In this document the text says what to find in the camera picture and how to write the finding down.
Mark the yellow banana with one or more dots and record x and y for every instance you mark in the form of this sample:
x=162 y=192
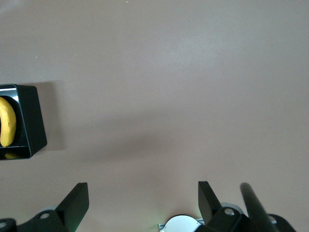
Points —
x=8 y=120

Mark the black plastic box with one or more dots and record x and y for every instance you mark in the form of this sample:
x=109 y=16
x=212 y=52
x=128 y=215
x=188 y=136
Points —
x=31 y=116

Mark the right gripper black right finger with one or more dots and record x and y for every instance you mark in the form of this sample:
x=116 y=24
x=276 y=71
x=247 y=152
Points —
x=210 y=207

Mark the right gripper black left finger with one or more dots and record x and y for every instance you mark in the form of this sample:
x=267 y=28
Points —
x=72 y=207

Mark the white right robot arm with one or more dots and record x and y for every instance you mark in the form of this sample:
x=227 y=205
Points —
x=181 y=224

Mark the brown table cover mat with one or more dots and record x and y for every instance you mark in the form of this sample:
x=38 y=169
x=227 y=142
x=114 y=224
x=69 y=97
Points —
x=169 y=84

